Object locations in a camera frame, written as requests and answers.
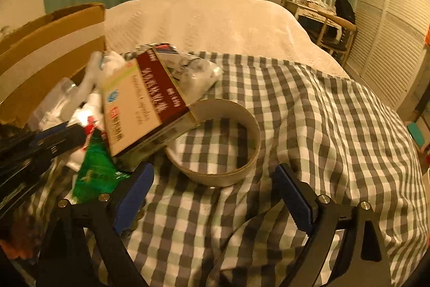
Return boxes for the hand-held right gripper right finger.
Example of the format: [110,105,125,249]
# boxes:
[274,163,392,287]

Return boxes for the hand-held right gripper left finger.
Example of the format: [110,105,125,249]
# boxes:
[37,162,156,287]

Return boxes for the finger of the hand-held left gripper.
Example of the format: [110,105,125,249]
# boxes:
[0,153,58,217]
[0,123,88,164]

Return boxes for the green snack packet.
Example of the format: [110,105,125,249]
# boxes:
[72,127,132,204]

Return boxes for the cardboard tape ring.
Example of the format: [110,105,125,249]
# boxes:
[164,99,262,187]

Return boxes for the white plastic bag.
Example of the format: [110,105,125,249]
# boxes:
[77,51,127,114]

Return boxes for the brown cardboard box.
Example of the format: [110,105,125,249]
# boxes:
[0,3,107,127]

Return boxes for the red and white medicine box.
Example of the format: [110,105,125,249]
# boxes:
[101,50,199,159]

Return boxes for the clear plastic bag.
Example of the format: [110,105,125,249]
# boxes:
[134,43,224,106]

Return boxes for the grey checkered cloth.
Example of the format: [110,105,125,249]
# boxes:
[20,51,429,287]

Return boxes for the teal box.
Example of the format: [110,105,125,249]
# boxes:
[406,121,429,150]

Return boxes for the wooden chair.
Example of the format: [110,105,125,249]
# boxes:
[315,9,357,65]

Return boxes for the white quilted bedspread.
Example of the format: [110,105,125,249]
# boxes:
[103,0,350,79]

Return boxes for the white dressing table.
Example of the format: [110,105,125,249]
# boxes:
[285,0,341,46]

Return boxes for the white louvered wardrobe doors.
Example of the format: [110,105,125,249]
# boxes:
[345,0,430,113]

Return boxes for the black backpack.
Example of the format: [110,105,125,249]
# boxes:
[335,0,356,26]

